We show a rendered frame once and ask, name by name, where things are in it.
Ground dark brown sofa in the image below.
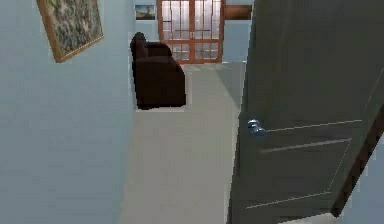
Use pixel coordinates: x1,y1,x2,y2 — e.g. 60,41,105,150
129,31,187,111

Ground silver door knob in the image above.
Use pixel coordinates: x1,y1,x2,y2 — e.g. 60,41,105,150
246,118,267,137

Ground small framed landscape picture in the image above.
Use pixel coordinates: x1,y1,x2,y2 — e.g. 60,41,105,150
134,4,157,22

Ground dark grey room door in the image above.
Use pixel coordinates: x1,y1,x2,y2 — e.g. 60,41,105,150
226,0,384,224

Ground brown framed wall picture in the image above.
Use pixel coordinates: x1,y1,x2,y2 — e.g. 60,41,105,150
223,4,253,21

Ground gold framed wall picture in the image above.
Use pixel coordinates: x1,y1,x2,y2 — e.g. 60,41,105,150
36,0,105,64

